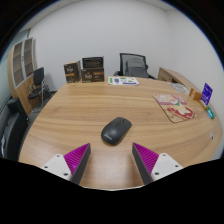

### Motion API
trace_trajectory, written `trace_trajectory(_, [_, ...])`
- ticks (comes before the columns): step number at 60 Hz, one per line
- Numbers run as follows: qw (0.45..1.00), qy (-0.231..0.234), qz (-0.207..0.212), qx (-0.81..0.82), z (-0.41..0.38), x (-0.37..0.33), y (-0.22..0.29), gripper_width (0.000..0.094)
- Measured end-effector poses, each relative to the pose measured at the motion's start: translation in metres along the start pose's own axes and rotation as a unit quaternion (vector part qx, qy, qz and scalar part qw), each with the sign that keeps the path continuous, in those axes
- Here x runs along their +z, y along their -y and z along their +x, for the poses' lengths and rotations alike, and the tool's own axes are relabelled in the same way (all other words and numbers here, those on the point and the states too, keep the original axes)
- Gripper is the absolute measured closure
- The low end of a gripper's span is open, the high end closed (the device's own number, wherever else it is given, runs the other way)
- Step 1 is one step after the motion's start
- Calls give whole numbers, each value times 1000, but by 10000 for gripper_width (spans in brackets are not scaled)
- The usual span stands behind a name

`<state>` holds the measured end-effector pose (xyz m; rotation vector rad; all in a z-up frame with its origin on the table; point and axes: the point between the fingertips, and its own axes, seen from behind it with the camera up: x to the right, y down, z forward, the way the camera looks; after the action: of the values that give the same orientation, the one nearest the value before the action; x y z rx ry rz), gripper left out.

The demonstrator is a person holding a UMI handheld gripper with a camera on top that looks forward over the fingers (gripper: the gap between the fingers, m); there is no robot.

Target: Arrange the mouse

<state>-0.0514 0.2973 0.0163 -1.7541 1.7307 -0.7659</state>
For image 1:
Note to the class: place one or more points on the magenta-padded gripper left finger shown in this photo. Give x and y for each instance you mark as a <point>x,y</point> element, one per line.
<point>77,157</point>

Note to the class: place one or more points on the black visitor chair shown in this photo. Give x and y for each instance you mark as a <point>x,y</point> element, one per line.
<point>38,77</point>

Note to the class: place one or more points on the purple card package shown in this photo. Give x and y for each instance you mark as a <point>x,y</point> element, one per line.
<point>206,94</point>

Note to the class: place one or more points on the cartoon print mouse pad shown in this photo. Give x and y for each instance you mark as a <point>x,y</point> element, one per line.
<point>175,107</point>

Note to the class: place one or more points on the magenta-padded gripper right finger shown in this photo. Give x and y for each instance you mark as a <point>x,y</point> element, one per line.
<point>146,157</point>

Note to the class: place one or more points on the wooden shelf unit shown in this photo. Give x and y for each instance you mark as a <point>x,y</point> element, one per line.
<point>20,73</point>

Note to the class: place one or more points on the white printed sheet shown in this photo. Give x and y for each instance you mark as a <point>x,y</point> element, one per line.
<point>122,80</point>

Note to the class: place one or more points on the black leather seat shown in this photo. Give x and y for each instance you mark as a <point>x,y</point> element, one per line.
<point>12,130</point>

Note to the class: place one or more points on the round grey disc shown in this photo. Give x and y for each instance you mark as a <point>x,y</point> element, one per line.
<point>180,88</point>

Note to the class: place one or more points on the black mesh office chair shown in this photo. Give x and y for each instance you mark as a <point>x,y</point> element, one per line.
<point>122,63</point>

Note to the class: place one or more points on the wooden side desk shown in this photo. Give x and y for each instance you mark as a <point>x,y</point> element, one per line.
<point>173,76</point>

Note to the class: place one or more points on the grey backpack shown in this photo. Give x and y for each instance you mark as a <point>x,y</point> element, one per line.
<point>136,68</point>

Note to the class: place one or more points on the tall brown coffee box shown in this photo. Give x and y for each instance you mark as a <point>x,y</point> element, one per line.
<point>72,72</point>

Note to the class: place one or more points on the orange box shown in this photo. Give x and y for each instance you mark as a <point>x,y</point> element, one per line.
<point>195,94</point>

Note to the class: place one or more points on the black box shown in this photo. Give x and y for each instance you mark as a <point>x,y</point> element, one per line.
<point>93,62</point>

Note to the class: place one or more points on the black computer mouse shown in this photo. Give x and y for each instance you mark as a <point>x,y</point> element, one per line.
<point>115,130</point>

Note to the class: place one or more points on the teal small box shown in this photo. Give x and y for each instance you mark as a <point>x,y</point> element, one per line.
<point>210,113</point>

